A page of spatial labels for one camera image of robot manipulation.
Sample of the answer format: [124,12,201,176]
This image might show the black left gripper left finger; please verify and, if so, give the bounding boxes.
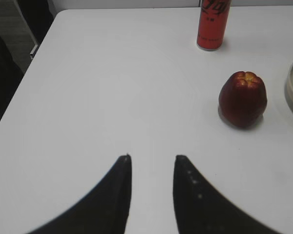
[31,155,132,234]

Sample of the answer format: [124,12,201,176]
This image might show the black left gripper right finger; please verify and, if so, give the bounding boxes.
[173,155,276,234]

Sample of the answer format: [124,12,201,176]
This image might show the red apple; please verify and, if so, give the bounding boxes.
[218,71,268,128]

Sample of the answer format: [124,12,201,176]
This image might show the red soda can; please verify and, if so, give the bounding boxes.
[197,0,231,51]

